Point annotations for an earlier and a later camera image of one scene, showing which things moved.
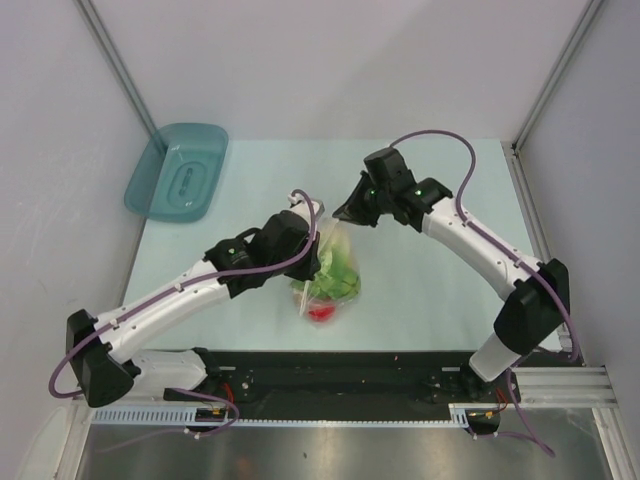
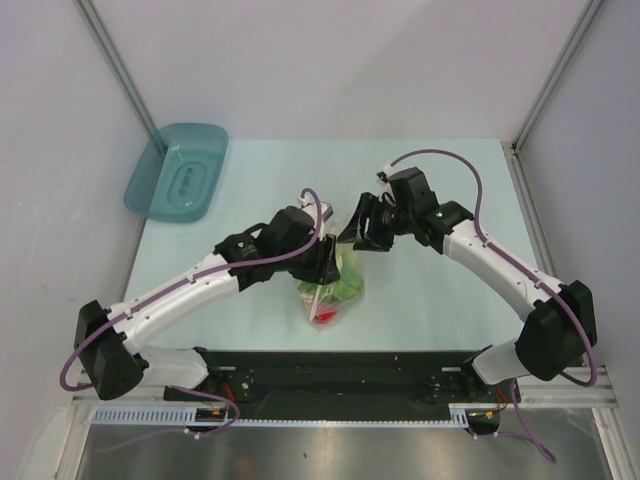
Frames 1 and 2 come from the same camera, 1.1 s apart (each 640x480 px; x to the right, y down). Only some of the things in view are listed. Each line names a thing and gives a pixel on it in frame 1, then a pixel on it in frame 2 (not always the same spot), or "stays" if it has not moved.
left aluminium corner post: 117,65 stays
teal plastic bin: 176,171 stays
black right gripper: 350,210 -> 369,205
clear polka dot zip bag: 323,299 stays
